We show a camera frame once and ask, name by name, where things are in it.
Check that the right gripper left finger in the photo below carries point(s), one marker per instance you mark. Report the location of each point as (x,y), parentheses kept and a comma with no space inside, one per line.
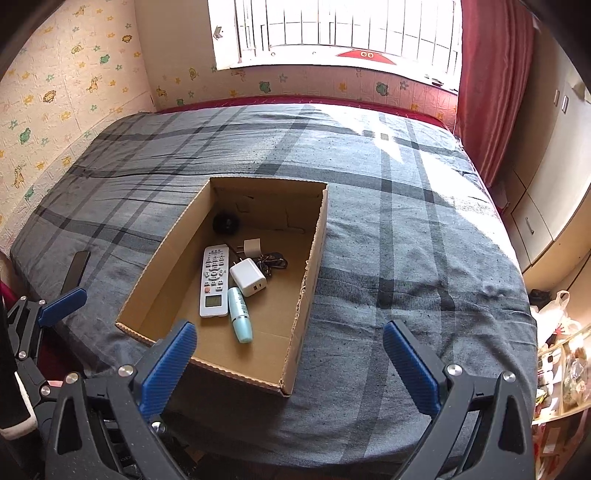
(102,427)

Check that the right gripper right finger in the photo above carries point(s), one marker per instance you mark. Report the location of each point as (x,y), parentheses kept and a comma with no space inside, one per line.
(501,444)

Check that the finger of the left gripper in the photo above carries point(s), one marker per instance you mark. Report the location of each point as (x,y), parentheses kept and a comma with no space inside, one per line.
(52,313)

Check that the teal cosmetic bottle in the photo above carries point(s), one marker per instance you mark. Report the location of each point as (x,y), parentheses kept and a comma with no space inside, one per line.
(239,316)

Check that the brass keychain with keys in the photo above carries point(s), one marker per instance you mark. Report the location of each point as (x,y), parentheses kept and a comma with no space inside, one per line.
(270,262)

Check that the brown cardboard box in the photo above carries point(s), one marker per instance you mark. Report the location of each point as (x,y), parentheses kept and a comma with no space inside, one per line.
(288,216)

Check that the wooden shelf with items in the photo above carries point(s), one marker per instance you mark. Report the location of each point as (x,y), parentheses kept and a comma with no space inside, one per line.
(561,423)

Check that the white plastic bag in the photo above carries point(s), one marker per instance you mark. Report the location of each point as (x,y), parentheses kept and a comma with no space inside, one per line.
(553,319)

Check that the white remote control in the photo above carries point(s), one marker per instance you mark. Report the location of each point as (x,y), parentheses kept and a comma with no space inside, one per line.
(213,294)

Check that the large white charger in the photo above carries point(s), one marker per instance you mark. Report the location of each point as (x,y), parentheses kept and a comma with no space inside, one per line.
(248,277)

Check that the black round object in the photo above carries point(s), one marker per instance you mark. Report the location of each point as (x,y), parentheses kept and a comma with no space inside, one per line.
(225,224)

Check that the small white charger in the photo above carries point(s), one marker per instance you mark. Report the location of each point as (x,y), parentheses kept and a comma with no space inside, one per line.
(252,248)

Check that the cream wardrobe cabinet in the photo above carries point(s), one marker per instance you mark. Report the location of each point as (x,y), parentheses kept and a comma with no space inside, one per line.
(546,169)

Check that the red toy on windowsill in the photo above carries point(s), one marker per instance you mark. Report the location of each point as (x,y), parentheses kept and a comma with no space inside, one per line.
(370,55)

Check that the red curtain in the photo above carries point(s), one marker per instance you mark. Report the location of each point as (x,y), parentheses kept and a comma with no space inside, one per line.
(497,50)

